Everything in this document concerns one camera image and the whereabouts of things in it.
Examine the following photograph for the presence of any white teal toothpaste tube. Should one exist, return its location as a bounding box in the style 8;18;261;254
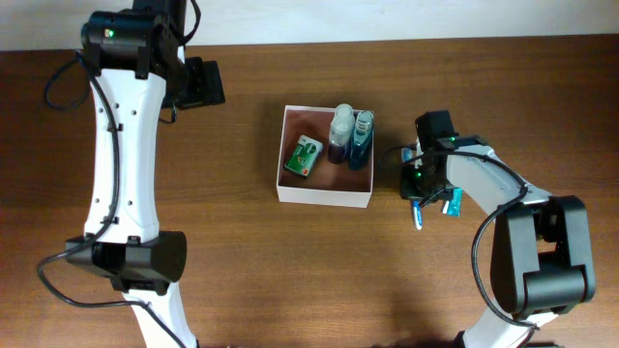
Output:
441;188;463;218

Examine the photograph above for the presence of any clear purple liquid bottle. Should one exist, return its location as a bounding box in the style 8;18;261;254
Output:
328;103;355;164

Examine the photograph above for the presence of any left black cable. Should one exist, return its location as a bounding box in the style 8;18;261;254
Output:
36;50;190;348

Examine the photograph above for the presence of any teal mouthwash bottle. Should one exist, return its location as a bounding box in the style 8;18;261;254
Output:
348;110;374;170

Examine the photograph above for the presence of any blue white toothbrush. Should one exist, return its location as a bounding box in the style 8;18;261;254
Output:
400;147;423;230

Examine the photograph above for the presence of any green white small box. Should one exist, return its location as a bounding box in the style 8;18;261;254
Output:
283;135;323;177

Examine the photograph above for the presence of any white cardboard box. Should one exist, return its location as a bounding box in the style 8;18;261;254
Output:
276;105;375;208

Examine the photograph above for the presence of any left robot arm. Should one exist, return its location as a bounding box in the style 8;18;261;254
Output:
66;1;225;347

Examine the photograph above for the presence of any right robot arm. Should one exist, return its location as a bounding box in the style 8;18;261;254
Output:
400;110;596;347

